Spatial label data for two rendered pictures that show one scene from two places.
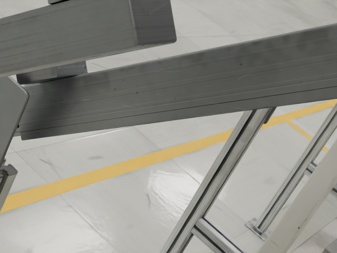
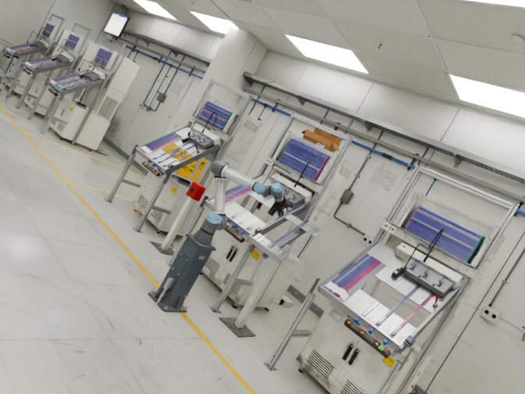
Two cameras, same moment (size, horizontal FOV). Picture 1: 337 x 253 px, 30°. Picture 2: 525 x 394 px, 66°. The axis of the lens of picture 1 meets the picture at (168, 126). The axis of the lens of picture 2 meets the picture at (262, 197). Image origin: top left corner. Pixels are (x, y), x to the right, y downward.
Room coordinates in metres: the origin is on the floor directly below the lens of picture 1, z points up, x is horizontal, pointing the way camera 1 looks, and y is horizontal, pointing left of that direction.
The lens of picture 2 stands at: (-0.12, 3.48, 1.29)
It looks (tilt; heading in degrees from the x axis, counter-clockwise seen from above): 4 degrees down; 284
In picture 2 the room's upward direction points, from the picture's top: 29 degrees clockwise
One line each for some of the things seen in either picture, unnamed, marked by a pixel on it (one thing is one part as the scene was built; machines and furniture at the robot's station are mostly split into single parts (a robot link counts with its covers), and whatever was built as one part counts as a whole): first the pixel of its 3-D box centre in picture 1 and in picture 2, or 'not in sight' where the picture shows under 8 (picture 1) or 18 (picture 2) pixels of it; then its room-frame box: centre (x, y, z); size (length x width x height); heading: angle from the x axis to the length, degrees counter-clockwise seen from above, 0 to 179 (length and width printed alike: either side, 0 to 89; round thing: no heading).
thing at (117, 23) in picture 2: not in sight; (119, 26); (5.03, -2.37, 2.10); 0.58 x 0.14 x 0.41; 155
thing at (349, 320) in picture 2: not in sight; (376, 326); (-0.56, 0.23, 0.65); 1.01 x 0.73 x 1.29; 65
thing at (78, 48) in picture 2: not in sight; (66, 73); (6.29, -3.11, 0.95); 1.37 x 0.82 x 1.90; 65
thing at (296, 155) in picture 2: not in sight; (305, 159); (0.69, -0.41, 1.52); 0.51 x 0.13 x 0.27; 155
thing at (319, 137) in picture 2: not in sight; (326, 141); (0.66, -0.73, 1.82); 0.68 x 0.30 x 0.20; 155
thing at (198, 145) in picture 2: not in sight; (177, 176); (2.07, -0.98, 0.66); 1.01 x 0.73 x 1.31; 65
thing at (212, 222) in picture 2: not in sight; (212, 222); (0.87, 0.58, 0.72); 0.13 x 0.12 x 0.14; 90
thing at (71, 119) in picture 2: not in sight; (94, 91); (4.97, -2.50, 0.95); 1.36 x 0.82 x 1.90; 65
